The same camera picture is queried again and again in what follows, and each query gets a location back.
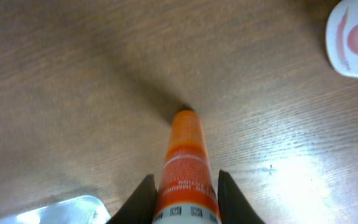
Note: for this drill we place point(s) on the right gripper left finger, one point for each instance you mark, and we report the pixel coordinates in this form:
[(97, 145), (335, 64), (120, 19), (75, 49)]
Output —
[(139, 207)]

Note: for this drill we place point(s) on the orange tube white cap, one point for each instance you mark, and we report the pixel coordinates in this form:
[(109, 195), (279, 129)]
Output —
[(186, 194)]

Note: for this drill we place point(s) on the clear plastic container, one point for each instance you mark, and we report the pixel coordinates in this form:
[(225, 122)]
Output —
[(84, 209)]

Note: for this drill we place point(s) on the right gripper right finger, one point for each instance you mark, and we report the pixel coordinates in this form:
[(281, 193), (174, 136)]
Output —
[(233, 206)]

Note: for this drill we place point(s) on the white spray bottle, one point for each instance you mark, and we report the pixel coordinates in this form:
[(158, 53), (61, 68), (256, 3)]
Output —
[(341, 38)]

